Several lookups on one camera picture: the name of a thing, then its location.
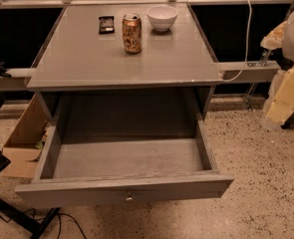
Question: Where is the white cable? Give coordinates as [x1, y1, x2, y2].
[221, 0, 253, 84]

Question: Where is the grey rail beam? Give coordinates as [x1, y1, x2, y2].
[220, 61, 280, 84]

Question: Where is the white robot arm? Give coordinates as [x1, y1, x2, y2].
[260, 11, 294, 129]

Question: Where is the orange soda can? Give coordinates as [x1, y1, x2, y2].
[123, 13, 142, 54]

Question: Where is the black stand with cables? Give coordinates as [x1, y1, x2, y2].
[0, 85, 88, 239]

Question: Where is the open grey top drawer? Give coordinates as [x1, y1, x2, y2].
[16, 89, 233, 208]

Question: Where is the white ceramic bowl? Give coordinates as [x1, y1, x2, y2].
[147, 5, 178, 32]

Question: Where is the cardboard box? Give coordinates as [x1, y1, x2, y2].
[2, 96, 48, 178]

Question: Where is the metal rod stand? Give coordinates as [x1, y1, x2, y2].
[243, 49, 272, 111]

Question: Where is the small black snack packet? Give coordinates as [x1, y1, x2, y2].
[99, 16, 115, 34]

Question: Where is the grey cabinet with table top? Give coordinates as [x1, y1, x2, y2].
[28, 4, 221, 92]

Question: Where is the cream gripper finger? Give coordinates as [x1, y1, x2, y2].
[260, 21, 287, 50]
[261, 67, 294, 129]

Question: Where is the silver drawer knob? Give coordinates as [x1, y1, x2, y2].
[125, 194, 135, 203]

